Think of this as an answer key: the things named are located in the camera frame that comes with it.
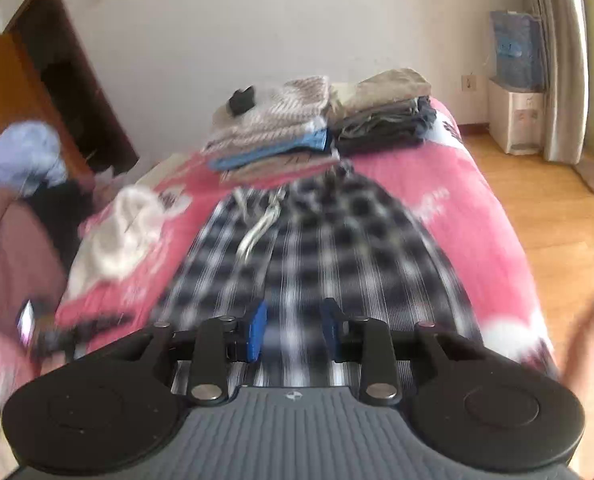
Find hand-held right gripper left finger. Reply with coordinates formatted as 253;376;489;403
102;300;269;407

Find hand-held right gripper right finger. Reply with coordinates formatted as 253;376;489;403
320;298;488;406

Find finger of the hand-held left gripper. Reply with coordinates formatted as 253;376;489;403
72;310;135;343

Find cream white garment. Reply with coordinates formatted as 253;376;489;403
67;185;193;306

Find small black item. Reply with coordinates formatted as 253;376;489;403
228;86;256;115

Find orange wooden door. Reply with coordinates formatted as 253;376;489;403
0;34;95;181

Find pink floral blanket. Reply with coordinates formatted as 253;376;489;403
57;97;558;381

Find stack of dark folded clothes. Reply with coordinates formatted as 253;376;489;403
327;69;438;158

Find stack of light folded clothes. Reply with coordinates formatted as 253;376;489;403
202;76;340;183

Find dark wooden door frame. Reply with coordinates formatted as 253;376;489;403
4;0;140;173

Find brown pink quilt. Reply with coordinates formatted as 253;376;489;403
0;190;68;341

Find light blue garment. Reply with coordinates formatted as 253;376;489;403
0;120;68;196

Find black white plaid pants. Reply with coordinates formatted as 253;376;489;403
152;160;483;396

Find grey curtain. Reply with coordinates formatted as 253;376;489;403
527;0;585;166

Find person's bare foot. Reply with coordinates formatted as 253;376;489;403
560;290;594;401

